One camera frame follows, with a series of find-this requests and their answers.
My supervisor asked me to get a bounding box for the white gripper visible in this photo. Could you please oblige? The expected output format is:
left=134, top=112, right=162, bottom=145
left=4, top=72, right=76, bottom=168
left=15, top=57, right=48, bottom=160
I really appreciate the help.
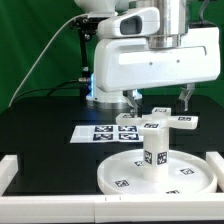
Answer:
left=94, top=27, right=221, bottom=118

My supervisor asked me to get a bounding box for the white cross table base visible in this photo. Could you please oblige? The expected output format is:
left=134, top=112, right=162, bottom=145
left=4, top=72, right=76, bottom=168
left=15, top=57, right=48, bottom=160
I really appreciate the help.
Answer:
left=116, top=107, right=198, bottom=136

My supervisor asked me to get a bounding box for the white round table top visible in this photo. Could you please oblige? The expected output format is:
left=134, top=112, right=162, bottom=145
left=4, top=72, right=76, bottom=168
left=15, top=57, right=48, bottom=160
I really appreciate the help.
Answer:
left=97, top=149, right=217, bottom=195

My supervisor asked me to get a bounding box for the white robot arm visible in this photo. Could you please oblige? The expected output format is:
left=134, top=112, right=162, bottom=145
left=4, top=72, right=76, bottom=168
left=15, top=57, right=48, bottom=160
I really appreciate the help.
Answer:
left=74, top=0, right=221, bottom=116

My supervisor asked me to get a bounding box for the marker tag sheet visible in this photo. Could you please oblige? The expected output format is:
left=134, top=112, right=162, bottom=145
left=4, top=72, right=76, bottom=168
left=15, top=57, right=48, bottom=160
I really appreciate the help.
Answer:
left=70, top=125, right=143, bottom=143

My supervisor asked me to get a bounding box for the white right fence bar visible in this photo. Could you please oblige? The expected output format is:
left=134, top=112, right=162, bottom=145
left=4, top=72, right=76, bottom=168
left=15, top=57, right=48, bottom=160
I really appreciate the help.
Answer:
left=206, top=152, right=224, bottom=193

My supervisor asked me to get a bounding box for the white fence bar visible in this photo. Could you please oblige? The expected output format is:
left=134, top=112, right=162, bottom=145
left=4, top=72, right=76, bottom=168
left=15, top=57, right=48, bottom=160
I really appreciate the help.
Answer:
left=0, top=193, right=224, bottom=224
left=0, top=155, right=18, bottom=197
left=206, top=152, right=224, bottom=193

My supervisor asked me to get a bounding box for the white front fence bar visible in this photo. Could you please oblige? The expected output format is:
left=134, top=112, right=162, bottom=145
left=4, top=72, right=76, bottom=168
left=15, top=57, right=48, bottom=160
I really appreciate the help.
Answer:
left=0, top=193, right=224, bottom=224

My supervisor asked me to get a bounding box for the green backdrop curtain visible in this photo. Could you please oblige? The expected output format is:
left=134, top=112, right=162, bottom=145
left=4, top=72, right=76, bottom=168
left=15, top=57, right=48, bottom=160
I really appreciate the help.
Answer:
left=0, top=0, right=224, bottom=113

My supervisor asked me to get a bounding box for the white left fence bar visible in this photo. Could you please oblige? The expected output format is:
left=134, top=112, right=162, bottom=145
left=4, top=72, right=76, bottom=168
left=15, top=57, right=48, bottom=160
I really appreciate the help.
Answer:
left=0, top=155, right=18, bottom=197

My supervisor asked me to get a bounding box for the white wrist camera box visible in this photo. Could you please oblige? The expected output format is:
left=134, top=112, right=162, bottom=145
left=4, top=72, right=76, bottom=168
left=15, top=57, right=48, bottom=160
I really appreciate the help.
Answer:
left=98, top=7, right=160, bottom=39

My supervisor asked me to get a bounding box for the black camera on stand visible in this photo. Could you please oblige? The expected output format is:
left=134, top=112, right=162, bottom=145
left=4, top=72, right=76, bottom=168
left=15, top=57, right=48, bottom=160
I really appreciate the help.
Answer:
left=70, top=14, right=107, bottom=98

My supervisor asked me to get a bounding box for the black cable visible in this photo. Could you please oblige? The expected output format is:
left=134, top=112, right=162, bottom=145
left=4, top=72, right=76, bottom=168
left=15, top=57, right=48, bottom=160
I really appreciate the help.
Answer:
left=13, top=79, right=88, bottom=103

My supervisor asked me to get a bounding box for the white camera cable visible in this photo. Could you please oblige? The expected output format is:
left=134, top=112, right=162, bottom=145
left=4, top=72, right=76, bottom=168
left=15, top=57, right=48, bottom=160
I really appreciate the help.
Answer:
left=8, top=13, right=88, bottom=107

